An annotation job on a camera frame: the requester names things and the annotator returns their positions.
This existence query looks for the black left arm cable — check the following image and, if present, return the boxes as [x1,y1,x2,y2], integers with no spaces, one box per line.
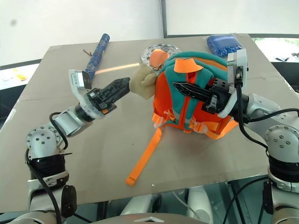
[24,112,69,224]

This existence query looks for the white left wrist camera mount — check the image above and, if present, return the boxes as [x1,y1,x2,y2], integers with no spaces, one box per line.
[68,69,106,120]

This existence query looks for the thin white cable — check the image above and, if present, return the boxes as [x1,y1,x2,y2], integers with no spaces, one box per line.
[171,190,201,221]

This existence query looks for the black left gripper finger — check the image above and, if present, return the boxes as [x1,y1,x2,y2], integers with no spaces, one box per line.
[102,77,131,94]
[109,84,130,105]

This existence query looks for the yellow objects on side table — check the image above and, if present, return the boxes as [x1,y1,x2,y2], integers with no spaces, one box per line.
[11,68,28,82]

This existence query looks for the blue patterned rolled tube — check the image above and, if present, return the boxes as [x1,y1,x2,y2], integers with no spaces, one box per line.
[84,33,111,83]

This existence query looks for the blue plastic bag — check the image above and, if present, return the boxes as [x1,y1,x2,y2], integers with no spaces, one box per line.
[206,34,245,58]

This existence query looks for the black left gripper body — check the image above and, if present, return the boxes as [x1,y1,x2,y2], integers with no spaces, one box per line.
[85,87,117,115]

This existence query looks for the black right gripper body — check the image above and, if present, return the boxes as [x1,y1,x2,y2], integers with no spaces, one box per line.
[202,78,234,114]

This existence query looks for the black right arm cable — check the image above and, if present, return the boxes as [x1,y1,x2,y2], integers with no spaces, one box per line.
[235,66,299,152]

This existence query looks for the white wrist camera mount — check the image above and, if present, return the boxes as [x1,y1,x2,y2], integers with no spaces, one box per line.
[217,48,249,118]
[68,69,106,120]

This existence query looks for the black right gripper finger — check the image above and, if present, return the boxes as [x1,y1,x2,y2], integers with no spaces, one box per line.
[172,82,212,96]
[180,90,210,103]

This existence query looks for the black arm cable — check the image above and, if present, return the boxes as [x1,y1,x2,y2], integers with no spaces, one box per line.
[24,112,69,224]
[235,66,299,152]

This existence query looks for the orange and teal backpack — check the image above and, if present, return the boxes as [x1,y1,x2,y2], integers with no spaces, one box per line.
[125,48,239,187]

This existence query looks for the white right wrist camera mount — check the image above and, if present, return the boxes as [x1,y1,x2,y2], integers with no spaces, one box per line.
[217,48,249,118]

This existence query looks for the silver robot torso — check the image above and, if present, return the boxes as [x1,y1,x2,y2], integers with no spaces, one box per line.
[0,186,299,224]

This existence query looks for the round silver metal plate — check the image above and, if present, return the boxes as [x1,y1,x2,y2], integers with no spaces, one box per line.
[141,43,183,66]

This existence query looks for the vertical metal pole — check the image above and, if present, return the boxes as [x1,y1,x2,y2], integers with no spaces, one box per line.
[159,0,168,39]

